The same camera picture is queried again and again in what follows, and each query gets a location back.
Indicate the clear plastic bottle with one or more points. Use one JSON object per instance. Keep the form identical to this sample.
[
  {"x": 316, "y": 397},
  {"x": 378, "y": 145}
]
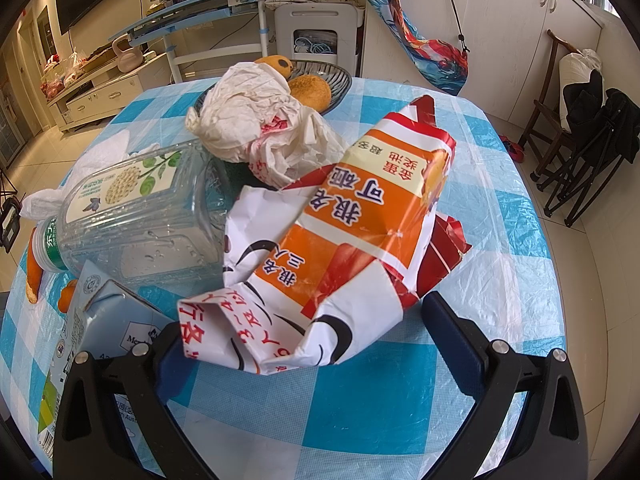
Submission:
[{"x": 140, "y": 220}]

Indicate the blue study desk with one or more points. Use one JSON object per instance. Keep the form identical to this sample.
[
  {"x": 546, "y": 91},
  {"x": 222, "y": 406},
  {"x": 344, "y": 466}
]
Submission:
[{"x": 200, "y": 7}]

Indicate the black folding chair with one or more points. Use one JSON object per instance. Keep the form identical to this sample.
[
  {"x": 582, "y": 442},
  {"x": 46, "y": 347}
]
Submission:
[{"x": 600, "y": 130}]

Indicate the orange white snack bag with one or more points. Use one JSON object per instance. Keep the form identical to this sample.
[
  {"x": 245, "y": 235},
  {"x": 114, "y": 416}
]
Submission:
[{"x": 350, "y": 240}]

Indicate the blue white checked tablecloth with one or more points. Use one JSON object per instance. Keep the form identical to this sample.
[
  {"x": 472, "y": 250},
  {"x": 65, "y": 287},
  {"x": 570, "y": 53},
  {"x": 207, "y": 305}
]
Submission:
[{"x": 380, "y": 410}]

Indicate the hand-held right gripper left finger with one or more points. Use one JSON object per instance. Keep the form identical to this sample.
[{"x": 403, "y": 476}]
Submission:
[{"x": 167, "y": 360}]

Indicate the blue milk carton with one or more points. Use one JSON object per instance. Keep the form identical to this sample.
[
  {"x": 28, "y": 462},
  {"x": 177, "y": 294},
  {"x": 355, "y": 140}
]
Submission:
[{"x": 110, "y": 310}]

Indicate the dark fruit bowl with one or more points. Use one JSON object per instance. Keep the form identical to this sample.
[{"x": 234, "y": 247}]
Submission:
[{"x": 337, "y": 80}]

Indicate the dark wooden chair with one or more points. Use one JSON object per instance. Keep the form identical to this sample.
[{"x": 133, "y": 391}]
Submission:
[{"x": 537, "y": 120}]

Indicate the crumpled white plastic bag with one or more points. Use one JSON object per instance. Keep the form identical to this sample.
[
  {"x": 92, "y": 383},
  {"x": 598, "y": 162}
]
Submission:
[{"x": 250, "y": 115}]

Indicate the red slipper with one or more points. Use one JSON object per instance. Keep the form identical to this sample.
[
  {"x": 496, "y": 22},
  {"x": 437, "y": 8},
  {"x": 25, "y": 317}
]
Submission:
[{"x": 511, "y": 147}]

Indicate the white sack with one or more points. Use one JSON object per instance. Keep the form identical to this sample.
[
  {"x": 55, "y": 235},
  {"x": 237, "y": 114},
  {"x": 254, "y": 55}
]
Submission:
[{"x": 575, "y": 75}]

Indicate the colourful printed bag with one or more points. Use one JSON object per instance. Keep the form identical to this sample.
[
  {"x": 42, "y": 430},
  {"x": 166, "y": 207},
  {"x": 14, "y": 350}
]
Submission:
[{"x": 415, "y": 45}]

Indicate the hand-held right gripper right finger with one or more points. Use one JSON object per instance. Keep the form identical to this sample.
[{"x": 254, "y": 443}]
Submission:
[{"x": 450, "y": 345}]

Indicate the white storage stool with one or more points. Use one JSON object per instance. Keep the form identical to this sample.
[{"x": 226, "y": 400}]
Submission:
[{"x": 320, "y": 20}]

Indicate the white television cabinet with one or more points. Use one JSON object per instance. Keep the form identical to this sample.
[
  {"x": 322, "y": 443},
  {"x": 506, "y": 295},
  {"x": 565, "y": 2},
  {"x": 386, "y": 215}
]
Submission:
[{"x": 100, "y": 95}]

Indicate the pink kettlebell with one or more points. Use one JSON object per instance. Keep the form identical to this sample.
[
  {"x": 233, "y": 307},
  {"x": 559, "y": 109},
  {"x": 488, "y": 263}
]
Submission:
[{"x": 126, "y": 57}]

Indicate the round orange fruit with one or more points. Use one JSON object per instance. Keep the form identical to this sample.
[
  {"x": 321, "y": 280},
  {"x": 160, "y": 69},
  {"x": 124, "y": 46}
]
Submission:
[{"x": 311, "y": 92}]

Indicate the yellow mango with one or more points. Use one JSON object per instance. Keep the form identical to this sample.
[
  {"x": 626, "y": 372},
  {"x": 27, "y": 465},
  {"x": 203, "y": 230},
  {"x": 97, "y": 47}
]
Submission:
[{"x": 275, "y": 66}]

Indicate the white wall cabinet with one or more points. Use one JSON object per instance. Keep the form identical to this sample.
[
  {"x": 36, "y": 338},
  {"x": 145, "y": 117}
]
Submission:
[{"x": 520, "y": 35}]

